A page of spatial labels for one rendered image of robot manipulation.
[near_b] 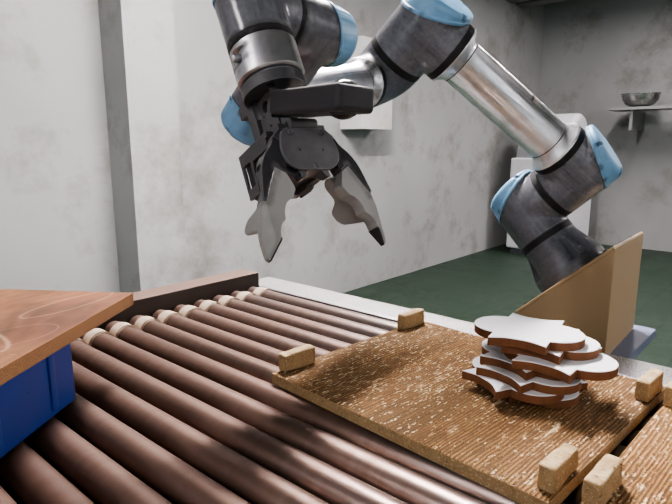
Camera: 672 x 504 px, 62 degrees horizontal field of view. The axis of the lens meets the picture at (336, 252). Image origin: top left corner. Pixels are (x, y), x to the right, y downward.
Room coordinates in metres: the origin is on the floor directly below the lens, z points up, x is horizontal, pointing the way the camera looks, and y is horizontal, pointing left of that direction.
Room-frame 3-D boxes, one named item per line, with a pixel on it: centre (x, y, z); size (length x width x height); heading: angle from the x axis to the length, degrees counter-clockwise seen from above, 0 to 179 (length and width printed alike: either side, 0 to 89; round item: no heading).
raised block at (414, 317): (0.95, -0.13, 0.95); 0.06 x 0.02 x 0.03; 134
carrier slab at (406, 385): (0.72, -0.18, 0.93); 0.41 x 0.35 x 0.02; 44
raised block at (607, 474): (0.47, -0.25, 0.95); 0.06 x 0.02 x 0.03; 136
